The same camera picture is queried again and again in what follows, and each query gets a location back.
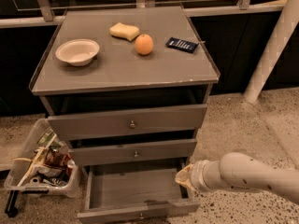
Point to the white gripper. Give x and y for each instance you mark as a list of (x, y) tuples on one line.
[(198, 174)]

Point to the grey bottom drawer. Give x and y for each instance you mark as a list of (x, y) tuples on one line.
[(135, 190)]

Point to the grey drawer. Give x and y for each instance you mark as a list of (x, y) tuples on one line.
[(135, 190), (128, 122), (86, 156)]

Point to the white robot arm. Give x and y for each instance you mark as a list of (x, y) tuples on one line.
[(239, 172)]

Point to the grey middle drawer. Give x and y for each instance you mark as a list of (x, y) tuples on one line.
[(86, 156)]

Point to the grey top drawer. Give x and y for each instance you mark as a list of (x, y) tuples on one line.
[(128, 122)]

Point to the grey wooden drawer cabinet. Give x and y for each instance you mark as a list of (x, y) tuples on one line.
[(118, 78)]

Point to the brown snack bag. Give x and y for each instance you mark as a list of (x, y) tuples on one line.
[(55, 159)]

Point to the orange fruit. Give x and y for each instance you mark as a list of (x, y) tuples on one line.
[(144, 45)]

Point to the clear plastic storage bin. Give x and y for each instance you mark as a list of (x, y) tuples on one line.
[(30, 175)]

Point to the yellow sponge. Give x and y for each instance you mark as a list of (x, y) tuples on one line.
[(128, 32)]

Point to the white paper bowl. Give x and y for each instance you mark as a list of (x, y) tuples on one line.
[(77, 52)]

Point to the black tool handle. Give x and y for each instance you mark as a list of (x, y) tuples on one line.
[(11, 209)]

